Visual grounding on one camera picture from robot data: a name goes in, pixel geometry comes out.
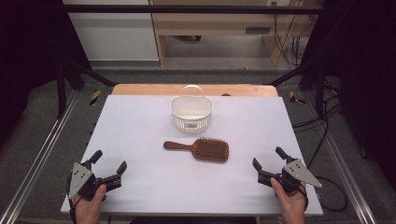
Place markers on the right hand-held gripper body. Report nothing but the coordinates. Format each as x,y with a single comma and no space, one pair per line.
297,175

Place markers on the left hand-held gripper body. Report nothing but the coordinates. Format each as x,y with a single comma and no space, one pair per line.
79,179

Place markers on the brown wooden hairbrush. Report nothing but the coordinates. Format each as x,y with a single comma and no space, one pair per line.
207,150

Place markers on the white plastic basket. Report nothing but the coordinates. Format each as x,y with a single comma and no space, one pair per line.
191,115

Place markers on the person's right hand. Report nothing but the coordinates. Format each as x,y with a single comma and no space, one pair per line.
291,205

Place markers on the person's left hand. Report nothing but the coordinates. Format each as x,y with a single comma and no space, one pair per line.
88,208

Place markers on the white table sheet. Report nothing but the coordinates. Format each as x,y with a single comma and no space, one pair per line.
149,186

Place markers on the yellow black tape strip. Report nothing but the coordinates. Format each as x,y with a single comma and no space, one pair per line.
95,97
292,97

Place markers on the black metal stand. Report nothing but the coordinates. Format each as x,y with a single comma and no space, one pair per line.
61,90
320,90

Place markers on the wooden table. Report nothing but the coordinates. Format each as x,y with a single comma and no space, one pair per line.
149,89

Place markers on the white cabinet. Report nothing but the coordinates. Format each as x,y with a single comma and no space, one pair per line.
115,34

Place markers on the light wooden desk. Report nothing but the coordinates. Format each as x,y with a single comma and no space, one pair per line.
214,26

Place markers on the aluminium floor rail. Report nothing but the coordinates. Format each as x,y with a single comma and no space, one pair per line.
345,174
37,161

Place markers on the black metal frame bar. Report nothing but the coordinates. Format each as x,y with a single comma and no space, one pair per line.
186,9

